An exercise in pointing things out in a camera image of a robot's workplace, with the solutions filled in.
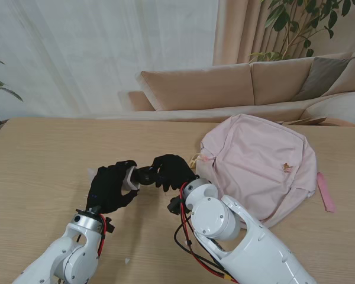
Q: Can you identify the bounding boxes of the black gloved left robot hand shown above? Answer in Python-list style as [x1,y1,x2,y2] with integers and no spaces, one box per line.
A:
[85,159,141,215]

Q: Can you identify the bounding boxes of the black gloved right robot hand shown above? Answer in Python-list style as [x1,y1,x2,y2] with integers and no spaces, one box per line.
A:
[151,153,201,192]

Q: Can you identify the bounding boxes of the beige soft glasses pouch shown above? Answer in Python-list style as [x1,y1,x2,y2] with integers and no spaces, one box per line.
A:
[87,165,140,192]

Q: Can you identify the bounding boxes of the dark brown sunglasses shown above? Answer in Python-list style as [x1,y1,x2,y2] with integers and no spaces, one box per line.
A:
[134,166,160,187]

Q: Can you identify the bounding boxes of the pale pink backpack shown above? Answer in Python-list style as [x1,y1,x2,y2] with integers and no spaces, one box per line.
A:
[195,114,318,228]

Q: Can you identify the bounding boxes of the beige sofa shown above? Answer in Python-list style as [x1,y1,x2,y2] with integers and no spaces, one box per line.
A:
[127,51,355,131]

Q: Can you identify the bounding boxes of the brown cardboard piece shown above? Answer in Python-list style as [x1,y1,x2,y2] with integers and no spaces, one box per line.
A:
[277,117,328,127]

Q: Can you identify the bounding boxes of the white sheer curtain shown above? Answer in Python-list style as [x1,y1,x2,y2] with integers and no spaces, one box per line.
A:
[0,0,220,118]

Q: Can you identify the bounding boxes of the small green houseplant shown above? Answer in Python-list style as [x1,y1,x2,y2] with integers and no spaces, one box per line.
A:
[0,54,24,130]

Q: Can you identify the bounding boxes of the beige pleated curtain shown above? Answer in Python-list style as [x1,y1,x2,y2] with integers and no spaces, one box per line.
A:
[212,0,355,67]

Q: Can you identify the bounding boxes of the grey sofa cushion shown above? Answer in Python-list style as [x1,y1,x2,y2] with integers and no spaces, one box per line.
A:
[294,56,354,101]

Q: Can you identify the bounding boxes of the white sofa cushion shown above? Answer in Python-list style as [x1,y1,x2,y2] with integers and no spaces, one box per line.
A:
[304,91,355,131]

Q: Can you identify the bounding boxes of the tall green leafy plant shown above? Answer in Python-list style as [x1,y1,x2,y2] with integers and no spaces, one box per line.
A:
[248,0,355,63]

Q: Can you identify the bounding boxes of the yellow zipper pull cord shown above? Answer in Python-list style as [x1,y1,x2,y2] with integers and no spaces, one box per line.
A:
[189,153,205,166]

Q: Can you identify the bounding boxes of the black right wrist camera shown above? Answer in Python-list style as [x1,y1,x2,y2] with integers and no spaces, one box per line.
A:
[167,197,184,215]

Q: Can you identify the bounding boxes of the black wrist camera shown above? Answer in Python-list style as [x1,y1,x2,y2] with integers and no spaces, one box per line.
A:
[103,217,115,234]
[167,197,184,215]

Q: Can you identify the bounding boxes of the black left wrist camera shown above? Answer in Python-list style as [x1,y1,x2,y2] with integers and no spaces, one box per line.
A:
[103,217,115,234]

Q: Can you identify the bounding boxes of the red left arm cable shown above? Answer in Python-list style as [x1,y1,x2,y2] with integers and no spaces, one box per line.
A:
[97,214,109,258]

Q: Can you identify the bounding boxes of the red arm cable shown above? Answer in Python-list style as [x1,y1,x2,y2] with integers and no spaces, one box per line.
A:
[179,182,240,284]
[97,214,109,258]

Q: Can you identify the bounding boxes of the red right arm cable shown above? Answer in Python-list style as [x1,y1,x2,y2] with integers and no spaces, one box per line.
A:
[179,182,240,284]

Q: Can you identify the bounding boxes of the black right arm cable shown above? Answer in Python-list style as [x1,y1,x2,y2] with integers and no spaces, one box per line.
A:
[173,218,234,282]

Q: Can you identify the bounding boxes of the pink flat strap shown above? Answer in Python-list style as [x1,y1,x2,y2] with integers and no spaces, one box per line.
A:
[317,171,335,213]

